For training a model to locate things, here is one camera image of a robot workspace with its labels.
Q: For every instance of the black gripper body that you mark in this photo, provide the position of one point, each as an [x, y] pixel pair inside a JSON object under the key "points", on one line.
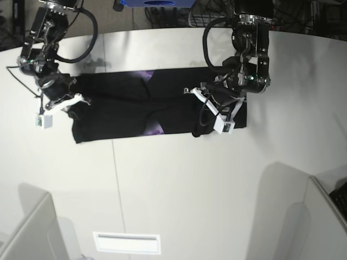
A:
{"points": [[56, 87], [219, 95]]}

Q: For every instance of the black T-shirt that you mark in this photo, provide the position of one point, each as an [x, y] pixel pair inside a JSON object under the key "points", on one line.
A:
{"points": [[139, 103]]}

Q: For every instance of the blue box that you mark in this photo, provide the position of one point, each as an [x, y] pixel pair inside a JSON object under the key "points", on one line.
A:
{"points": [[158, 3]]}

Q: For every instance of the white label plate on table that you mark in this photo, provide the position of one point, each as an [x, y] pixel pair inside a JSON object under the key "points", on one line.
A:
{"points": [[122, 243]]}

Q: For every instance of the black keyboard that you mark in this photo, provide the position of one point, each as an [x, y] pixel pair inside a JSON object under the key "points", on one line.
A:
{"points": [[339, 198]]}

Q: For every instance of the right grey partition panel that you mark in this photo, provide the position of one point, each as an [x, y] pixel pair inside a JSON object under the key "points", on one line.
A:
{"points": [[313, 228]]}

